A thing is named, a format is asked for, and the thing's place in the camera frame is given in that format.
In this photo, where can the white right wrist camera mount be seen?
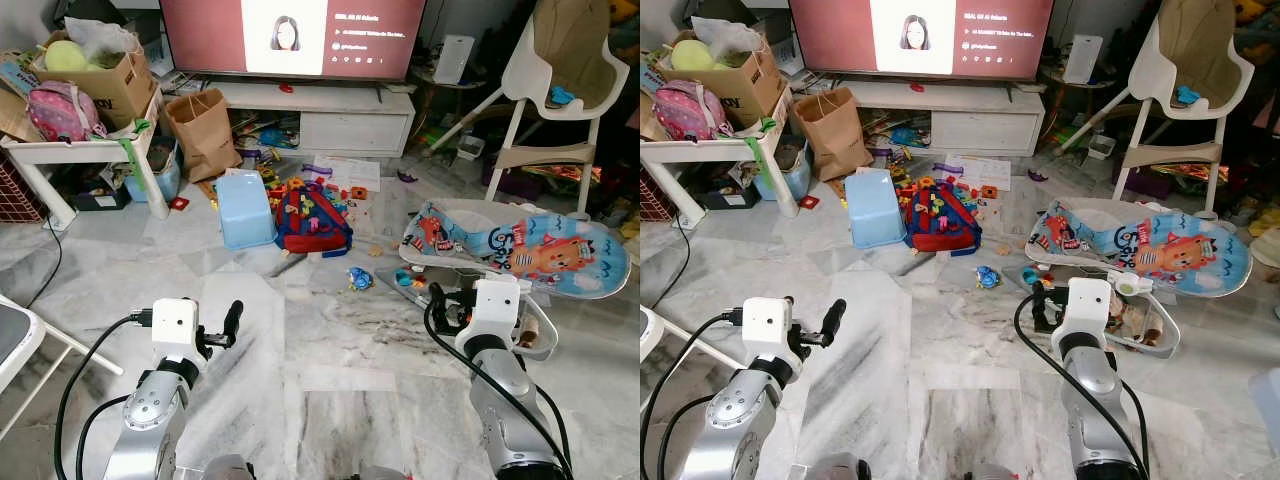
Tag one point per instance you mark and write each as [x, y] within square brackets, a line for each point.
[497, 310]
[1090, 308]

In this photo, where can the grey right robot leg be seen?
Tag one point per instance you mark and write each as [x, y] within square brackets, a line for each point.
[988, 474]
[385, 474]

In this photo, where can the clear plastic tray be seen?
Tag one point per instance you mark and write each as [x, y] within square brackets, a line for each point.
[1150, 330]
[540, 335]

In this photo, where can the light blue plastic stool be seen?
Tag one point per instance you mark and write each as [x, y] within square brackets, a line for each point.
[875, 210]
[245, 212]

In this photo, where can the white box speaker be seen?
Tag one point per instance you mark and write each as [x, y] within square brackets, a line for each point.
[454, 60]
[1082, 60]

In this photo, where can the clear plastic bag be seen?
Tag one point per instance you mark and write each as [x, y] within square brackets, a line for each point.
[730, 36]
[105, 38]

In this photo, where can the small blue toy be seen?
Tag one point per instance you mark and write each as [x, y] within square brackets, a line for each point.
[987, 277]
[360, 279]

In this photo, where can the white folding chair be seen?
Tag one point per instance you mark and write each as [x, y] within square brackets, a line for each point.
[650, 325]
[20, 340]

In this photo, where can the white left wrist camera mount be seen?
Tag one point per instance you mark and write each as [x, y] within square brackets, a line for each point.
[768, 325]
[175, 325]

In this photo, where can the white television cabinet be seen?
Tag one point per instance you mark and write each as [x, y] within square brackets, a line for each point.
[355, 125]
[985, 125]

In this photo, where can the dark red woven basket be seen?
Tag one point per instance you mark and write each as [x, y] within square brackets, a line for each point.
[18, 190]
[652, 198]

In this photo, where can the blue toy figure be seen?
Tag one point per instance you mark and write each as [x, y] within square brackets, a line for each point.
[1187, 95]
[562, 96]

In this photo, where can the pink child backpack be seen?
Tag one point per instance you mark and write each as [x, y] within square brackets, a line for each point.
[688, 110]
[60, 112]

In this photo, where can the brown paper bag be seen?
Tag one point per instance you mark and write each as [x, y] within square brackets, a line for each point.
[205, 135]
[830, 135]

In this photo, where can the yellow green plush ball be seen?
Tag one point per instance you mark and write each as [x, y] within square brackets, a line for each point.
[65, 56]
[692, 55]

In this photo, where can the flat screen television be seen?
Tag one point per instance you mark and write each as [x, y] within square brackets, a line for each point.
[370, 30]
[1000, 30]

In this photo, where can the blue plastic bucket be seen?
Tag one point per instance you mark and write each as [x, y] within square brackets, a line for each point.
[795, 178]
[160, 180]

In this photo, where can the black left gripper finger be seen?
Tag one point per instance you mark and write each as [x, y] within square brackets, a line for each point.
[834, 316]
[234, 318]

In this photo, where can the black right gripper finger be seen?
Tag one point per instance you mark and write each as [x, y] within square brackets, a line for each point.
[437, 297]
[1038, 295]

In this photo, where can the brown cardboard box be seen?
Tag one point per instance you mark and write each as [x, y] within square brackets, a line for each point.
[120, 90]
[750, 90]

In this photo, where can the white paper sheets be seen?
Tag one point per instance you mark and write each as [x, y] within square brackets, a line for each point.
[985, 170]
[355, 172]

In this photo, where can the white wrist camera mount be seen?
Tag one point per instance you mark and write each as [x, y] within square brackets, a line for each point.
[175, 325]
[768, 325]
[497, 310]
[1090, 308]

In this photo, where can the white low table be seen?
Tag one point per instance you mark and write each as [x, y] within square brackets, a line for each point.
[700, 150]
[60, 152]

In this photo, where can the cartoon print baby bouncer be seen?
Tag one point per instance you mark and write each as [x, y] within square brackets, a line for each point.
[1160, 255]
[540, 255]

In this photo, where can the white baby high chair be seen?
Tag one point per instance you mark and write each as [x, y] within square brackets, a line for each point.
[540, 155]
[1165, 155]

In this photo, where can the red and blue backpack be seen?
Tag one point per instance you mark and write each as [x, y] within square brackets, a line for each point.
[940, 222]
[315, 225]

